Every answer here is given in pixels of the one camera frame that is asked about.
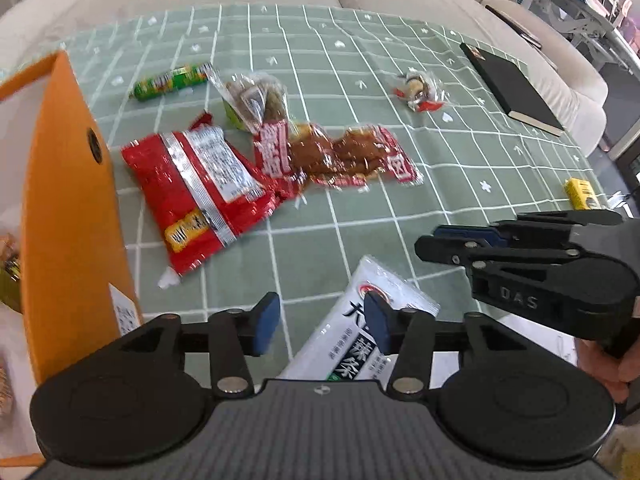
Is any white spicy strips bag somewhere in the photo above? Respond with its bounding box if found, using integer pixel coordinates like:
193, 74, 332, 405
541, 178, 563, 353
280, 256, 440, 386

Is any clear red candy packet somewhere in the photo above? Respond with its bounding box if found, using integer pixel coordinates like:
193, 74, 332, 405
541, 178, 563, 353
393, 70, 448, 113

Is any red braised meat packet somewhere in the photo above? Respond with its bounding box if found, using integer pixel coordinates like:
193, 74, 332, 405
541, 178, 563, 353
254, 119, 423, 194

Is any red foil snack bag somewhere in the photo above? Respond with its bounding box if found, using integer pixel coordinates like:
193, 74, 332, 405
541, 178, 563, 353
122, 113, 298, 276

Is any clear nut mix packet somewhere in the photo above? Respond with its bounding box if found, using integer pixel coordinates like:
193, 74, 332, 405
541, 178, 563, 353
207, 68, 288, 134

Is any green sausage stick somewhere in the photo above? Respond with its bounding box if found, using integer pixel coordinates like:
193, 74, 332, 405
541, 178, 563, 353
129, 63, 213, 102

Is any yogurt hawthorn balls packet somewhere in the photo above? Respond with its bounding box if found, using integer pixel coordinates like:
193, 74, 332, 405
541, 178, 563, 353
157, 266, 181, 290

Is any peanut snack bag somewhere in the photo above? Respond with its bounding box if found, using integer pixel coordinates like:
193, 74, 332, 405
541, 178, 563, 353
0, 233, 22, 313

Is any person right hand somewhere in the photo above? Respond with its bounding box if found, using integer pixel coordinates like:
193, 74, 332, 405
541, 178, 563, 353
575, 339, 640, 403

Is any small yellow box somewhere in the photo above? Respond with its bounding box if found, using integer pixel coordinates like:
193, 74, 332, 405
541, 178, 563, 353
564, 178, 601, 210

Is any black notebook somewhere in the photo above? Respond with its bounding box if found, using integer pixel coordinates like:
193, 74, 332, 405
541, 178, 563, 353
460, 42, 564, 136

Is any orange cardboard box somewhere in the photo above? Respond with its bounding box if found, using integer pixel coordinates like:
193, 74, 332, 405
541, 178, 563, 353
0, 49, 144, 468

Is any dark tablet on sofa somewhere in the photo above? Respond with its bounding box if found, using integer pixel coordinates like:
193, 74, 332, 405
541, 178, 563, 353
485, 6, 542, 51

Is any white bookshelf with books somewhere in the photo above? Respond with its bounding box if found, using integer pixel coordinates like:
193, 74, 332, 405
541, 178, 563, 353
518, 0, 639, 68

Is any green checkered tablecloth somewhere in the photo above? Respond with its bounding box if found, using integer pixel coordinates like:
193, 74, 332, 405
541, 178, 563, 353
41, 4, 594, 376

